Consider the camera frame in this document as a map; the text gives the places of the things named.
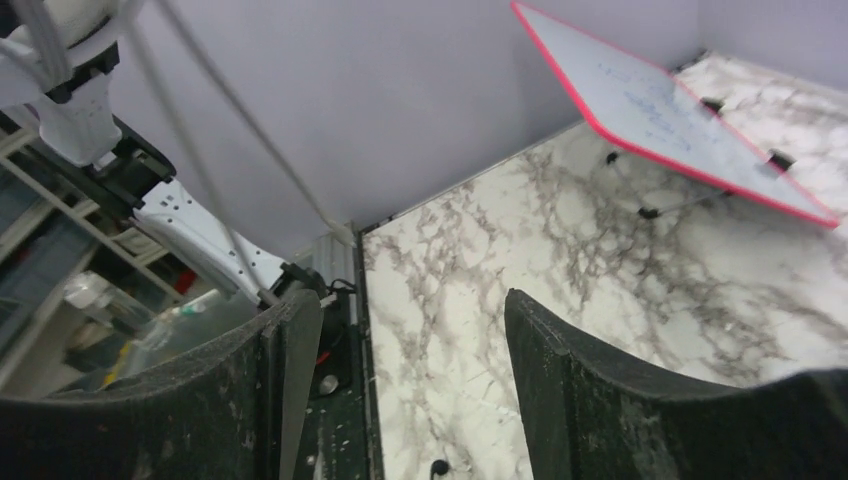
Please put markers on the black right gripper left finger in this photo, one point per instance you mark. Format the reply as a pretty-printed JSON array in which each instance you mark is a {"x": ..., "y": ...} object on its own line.
[{"x": 231, "y": 408}]

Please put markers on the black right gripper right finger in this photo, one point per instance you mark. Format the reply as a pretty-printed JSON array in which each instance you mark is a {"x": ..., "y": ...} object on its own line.
[{"x": 592, "y": 411}]

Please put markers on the white grey over-ear headphones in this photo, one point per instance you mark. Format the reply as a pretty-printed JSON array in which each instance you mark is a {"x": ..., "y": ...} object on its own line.
[{"x": 52, "y": 27}]

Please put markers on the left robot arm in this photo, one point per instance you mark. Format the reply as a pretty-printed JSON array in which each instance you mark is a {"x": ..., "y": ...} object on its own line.
[{"x": 69, "y": 108}]

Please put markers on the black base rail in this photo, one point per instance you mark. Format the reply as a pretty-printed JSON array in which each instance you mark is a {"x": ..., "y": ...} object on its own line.
[{"x": 341, "y": 435}]

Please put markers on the black wired earbuds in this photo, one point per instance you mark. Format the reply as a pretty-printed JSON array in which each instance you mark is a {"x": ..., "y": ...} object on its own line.
[{"x": 439, "y": 468}]

